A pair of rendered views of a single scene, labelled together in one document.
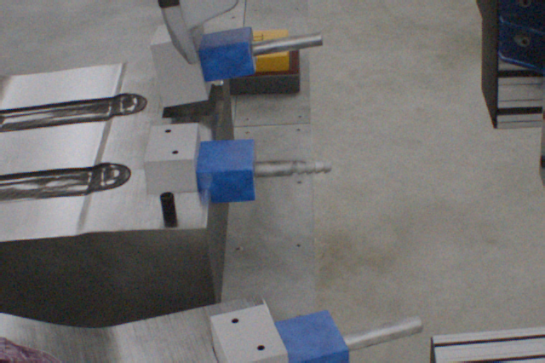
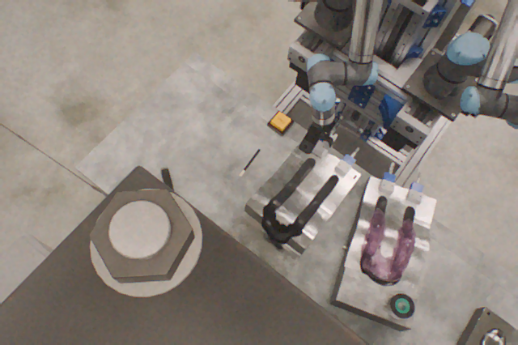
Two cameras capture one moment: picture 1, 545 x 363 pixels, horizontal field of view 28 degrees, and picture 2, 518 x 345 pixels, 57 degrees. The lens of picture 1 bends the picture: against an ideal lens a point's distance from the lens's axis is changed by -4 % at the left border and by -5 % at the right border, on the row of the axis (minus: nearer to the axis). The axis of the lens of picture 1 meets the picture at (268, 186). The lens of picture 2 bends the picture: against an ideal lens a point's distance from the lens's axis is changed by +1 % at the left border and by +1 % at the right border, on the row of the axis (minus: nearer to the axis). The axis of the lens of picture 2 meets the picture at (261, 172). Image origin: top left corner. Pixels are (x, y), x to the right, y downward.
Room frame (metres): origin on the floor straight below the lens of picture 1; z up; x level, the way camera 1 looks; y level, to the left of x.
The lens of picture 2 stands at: (0.65, 0.85, 2.49)
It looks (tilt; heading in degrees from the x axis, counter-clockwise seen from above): 67 degrees down; 295
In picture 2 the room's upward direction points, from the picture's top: 9 degrees clockwise
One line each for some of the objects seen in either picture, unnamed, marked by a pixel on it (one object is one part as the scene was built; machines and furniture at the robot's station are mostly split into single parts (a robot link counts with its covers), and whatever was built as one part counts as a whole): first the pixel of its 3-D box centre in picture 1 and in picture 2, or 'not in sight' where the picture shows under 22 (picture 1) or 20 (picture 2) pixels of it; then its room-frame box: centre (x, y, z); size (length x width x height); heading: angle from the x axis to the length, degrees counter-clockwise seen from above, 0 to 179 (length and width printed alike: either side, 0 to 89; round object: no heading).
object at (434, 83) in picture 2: not in sight; (448, 75); (0.55, -0.38, 1.09); 0.15 x 0.15 x 0.10
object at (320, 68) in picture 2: not in sight; (324, 74); (0.90, -0.02, 1.24); 0.11 x 0.11 x 0.08; 37
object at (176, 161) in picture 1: (240, 169); (349, 159); (0.69, 0.02, 0.89); 0.13 x 0.05 x 0.05; 86
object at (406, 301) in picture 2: not in sight; (401, 306); (0.29, 0.40, 0.93); 0.08 x 0.08 x 0.04
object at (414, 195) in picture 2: not in sight; (416, 186); (0.42, -0.05, 0.86); 0.13 x 0.05 x 0.05; 103
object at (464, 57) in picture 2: not in sight; (465, 56); (0.55, -0.38, 1.20); 0.13 x 0.12 x 0.14; 23
